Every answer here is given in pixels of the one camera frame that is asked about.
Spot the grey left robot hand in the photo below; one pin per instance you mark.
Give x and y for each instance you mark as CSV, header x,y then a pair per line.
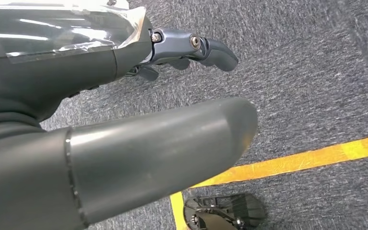
x,y
155,149

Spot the black robot foot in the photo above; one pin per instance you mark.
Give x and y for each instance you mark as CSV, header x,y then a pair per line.
x,y
222,209

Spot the yellow floor tape square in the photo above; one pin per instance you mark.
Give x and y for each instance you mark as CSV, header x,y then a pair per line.
x,y
298,160

